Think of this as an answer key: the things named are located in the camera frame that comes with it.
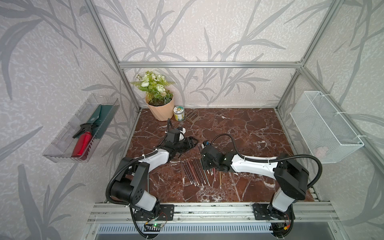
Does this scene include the teal capped pencil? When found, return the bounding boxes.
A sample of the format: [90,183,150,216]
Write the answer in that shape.
[201,163,211,186]

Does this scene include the black capped pencil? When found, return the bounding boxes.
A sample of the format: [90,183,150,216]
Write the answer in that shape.
[192,160,204,186]

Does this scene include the red capped pencil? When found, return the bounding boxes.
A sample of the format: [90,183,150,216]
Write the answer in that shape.
[187,160,200,186]

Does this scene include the dark blue pencil thin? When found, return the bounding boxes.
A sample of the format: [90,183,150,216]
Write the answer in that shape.
[180,161,194,185]

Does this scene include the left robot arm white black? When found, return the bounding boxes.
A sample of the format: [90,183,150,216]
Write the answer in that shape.
[105,120,199,213]

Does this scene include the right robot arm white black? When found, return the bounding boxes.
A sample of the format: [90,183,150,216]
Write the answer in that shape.
[201,145,309,213]

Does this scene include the brown drain grate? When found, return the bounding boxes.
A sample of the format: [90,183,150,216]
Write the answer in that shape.
[185,111,200,124]

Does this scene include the small tin can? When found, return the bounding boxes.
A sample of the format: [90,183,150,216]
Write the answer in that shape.
[174,106,185,122]

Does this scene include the terracotta flower pot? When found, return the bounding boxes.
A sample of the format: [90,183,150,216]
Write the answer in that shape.
[146,97,175,122]

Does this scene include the green plant white flowers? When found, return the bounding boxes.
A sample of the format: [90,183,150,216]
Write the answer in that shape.
[132,71,174,107]

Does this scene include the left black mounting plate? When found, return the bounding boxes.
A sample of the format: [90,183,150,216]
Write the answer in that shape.
[134,204,175,221]

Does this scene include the black mounting plate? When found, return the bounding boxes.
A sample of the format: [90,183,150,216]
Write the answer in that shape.
[252,203,296,221]
[134,204,175,221]

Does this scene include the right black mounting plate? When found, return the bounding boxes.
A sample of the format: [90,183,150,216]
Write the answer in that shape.
[252,203,296,221]

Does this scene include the green circuit board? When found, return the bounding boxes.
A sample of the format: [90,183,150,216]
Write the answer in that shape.
[144,222,167,232]

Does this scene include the red spray bottle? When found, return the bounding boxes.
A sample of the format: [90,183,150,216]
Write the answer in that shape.
[71,124,93,161]

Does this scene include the pink object in basket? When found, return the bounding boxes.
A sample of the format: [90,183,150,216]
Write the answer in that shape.
[314,147,329,160]

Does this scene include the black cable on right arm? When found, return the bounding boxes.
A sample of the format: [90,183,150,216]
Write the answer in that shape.
[209,133,323,190]

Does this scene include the clear plastic wall tray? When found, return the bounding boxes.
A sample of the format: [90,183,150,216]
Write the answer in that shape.
[43,94,120,163]

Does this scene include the white wire mesh basket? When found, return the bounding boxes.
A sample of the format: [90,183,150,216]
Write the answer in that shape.
[291,91,365,164]

